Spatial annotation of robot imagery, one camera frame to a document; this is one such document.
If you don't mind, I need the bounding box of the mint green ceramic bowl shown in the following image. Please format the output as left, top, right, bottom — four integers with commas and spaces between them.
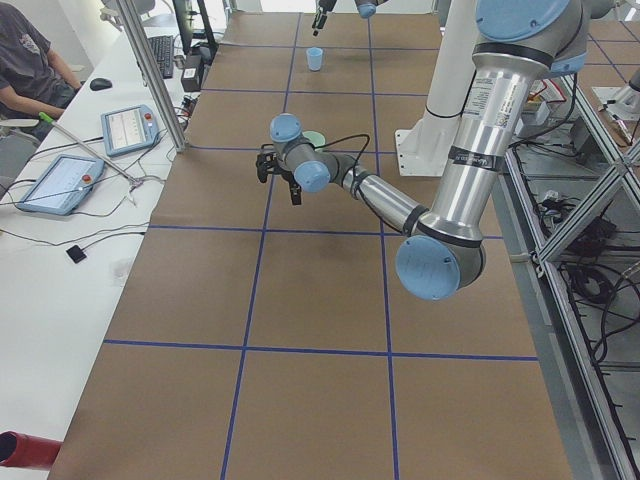
303, 130, 326, 150

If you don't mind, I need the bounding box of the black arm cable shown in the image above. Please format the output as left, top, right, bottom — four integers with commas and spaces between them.
319, 132, 372, 181

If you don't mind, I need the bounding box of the black computer mouse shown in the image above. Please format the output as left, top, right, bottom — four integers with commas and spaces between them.
89, 78, 113, 91

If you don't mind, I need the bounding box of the near teach pendant tablet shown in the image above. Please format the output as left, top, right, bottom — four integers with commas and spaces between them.
17, 154, 105, 216

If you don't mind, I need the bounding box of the red cylinder object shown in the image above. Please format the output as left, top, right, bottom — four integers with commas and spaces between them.
1, 431, 62, 470

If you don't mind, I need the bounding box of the seated person grey shirt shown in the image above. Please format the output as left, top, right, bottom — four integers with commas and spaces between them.
1, 2, 82, 119

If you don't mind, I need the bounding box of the far teach pendant tablet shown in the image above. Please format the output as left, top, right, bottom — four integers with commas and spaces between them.
100, 104, 159, 157

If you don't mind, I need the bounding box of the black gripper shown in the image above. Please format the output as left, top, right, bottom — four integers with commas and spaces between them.
277, 168, 302, 206
312, 0, 336, 37

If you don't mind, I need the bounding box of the light blue plastic cup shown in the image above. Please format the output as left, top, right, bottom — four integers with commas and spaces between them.
306, 47, 324, 72

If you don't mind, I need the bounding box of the black keyboard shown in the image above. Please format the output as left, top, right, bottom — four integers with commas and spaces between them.
147, 35, 174, 79

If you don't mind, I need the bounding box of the black box with label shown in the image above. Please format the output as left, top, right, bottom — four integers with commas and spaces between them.
181, 55, 204, 93

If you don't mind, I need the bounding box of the teach pendant tablet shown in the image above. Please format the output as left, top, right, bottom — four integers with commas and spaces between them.
17, 154, 105, 216
100, 104, 159, 157

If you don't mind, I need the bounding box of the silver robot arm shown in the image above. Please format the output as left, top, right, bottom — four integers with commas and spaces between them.
312, 0, 386, 37
256, 1, 612, 301

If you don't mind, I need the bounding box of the small black square pad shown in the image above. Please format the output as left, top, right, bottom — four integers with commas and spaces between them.
66, 245, 87, 264

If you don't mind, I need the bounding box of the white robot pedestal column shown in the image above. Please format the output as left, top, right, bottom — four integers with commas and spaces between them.
395, 0, 479, 177

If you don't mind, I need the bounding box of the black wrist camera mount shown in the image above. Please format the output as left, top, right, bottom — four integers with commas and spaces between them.
255, 144, 281, 184

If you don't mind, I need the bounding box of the aluminium frame post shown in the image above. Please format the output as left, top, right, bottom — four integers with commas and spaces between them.
116, 0, 187, 153

